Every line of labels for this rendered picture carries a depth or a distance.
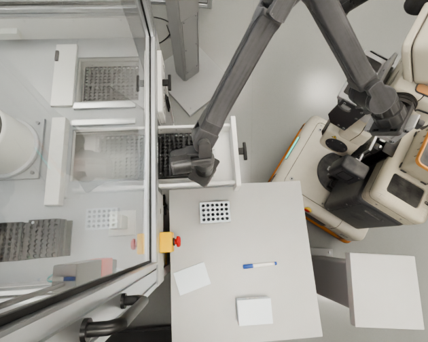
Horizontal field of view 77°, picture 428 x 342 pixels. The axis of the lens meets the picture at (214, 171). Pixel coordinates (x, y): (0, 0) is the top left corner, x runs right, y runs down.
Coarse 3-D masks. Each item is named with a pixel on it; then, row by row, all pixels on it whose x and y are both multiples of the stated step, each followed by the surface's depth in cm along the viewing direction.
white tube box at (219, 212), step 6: (204, 204) 110; (210, 204) 111; (216, 204) 114; (222, 204) 113; (228, 204) 111; (204, 210) 113; (210, 210) 110; (216, 210) 114; (222, 210) 114; (228, 210) 110; (204, 216) 109; (210, 216) 109; (216, 216) 109; (222, 216) 110; (228, 216) 110; (204, 222) 109; (210, 222) 109; (216, 222) 109; (222, 222) 110; (228, 222) 113
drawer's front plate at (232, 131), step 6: (234, 120) 107; (234, 126) 106; (234, 132) 105; (234, 138) 105; (234, 144) 104; (234, 150) 103; (234, 156) 103; (234, 162) 102; (234, 168) 103; (234, 174) 104; (240, 180) 100; (234, 186) 105; (240, 186) 100
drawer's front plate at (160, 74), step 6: (162, 60) 117; (162, 66) 116; (162, 72) 115; (162, 78) 114; (162, 90) 112; (162, 96) 111; (162, 102) 110; (162, 108) 109; (162, 114) 108; (162, 120) 113
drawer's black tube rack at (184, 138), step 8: (160, 136) 106; (168, 136) 106; (176, 136) 107; (184, 136) 107; (160, 144) 105; (168, 144) 106; (176, 144) 106; (184, 144) 106; (192, 144) 107; (160, 152) 105; (168, 152) 108; (160, 160) 104; (168, 160) 107; (160, 168) 103; (168, 168) 103; (160, 176) 102; (168, 176) 103; (176, 176) 105; (184, 176) 106
